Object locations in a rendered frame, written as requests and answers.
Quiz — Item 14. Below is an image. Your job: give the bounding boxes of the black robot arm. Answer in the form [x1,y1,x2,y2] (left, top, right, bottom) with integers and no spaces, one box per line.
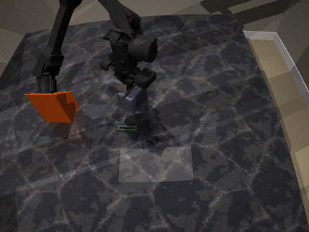
[32,0,158,94]

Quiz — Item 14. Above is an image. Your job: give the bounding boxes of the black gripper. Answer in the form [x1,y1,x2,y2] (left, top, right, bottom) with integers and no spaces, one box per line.
[99,53,157,89]

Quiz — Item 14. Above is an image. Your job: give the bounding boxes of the gold coin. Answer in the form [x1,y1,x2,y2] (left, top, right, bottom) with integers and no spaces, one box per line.
[125,85,133,92]

